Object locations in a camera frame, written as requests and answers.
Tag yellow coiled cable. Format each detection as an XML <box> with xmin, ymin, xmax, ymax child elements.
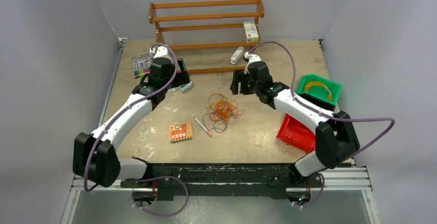
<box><xmin>304</xmin><ymin>81</ymin><xmax>333</xmax><ymax>101</ymax></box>

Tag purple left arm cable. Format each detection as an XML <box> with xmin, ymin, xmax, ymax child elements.
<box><xmin>83</xmin><ymin>42</ymin><xmax>179</xmax><ymax>193</ymax></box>

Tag red plastic bin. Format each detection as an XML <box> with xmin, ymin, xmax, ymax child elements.
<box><xmin>276</xmin><ymin>114</ymin><xmax>315</xmax><ymax>154</ymax></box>

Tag orange snack packet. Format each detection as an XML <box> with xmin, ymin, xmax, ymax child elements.
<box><xmin>168</xmin><ymin>122</ymin><xmax>194</xmax><ymax>143</ymax></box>

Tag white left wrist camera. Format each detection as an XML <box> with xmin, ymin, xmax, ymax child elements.
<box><xmin>149</xmin><ymin>46</ymin><xmax>171</xmax><ymax>60</ymax></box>

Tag yellow tangled cable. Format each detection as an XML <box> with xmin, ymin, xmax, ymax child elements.
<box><xmin>212</xmin><ymin>100</ymin><xmax>236</xmax><ymax>118</ymax></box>

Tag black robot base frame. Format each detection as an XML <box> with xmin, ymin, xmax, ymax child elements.
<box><xmin>121</xmin><ymin>163</ymin><xmax>322</xmax><ymax>202</ymax></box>

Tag red marker pen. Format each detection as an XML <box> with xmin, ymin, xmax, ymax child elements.
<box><xmin>193</xmin><ymin>116</ymin><xmax>213</xmax><ymax>137</ymax></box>

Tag wooden shelf rack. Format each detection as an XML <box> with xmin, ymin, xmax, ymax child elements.
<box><xmin>148</xmin><ymin>0</ymin><xmax>265</xmax><ymax>74</ymax></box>

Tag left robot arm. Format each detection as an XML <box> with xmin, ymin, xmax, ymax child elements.
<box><xmin>73</xmin><ymin>57</ymin><xmax>190</xmax><ymax>191</ymax></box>

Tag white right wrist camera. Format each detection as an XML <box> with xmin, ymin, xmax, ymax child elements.
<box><xmin>244</xmin><ymin>52</ymin><xmax>262</xmax><ymax>65</ymax></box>

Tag white cardboard box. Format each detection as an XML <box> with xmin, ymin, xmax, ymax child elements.
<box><xmin>243</xmin><ymin>21</ymin><xmax>259</xmax><ymax>43</ymax></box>

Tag marker pen set pack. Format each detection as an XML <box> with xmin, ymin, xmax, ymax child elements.
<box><xmin>131</xmin><ymin>54</ymin><xmax>153</xmax><ymax>78</ymax></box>

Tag aluminium rail frame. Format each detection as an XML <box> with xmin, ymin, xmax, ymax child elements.
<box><xmin>60</xmin><ymin>37</ymin><xmax>380</xmax><ymax>224</ymax></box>

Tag black plastic bin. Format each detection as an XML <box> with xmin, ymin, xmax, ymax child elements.
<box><xmin>298</xmin><ymin>93</ymin><xmax>336</xmax><ymax>111</ymax></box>

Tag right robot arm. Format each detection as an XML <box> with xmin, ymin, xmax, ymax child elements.
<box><xmin>230</xmin><ymin>61</ymin><xmax>360</xmax><ymax>186</ymax></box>

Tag blue toothbrush blister pack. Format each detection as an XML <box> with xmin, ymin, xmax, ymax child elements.
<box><xmin>167</xmin><ymin>86</ymin><xmax>181</xmax><ymax>93</ymax></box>

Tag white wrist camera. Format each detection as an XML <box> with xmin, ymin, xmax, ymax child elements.
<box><xmin>149</xmin><ymin>46</ymin><xmax>171</xmax><ymax>60</ymax></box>
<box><xmin>244</xmin><ymin>52</ymin><xmax>262</xmax><ymax>65</ymax></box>

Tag green plastic bin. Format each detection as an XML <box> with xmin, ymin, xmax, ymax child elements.
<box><xmin>295</xmin><ymin>74</ymin><xmax>342</xmax><ymax>105</ymax></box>

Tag white stapler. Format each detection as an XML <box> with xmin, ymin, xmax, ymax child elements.
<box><xmin>230</xmin><ymin>46</ymin><xmax>245</xmax><ymax>64</ymax></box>

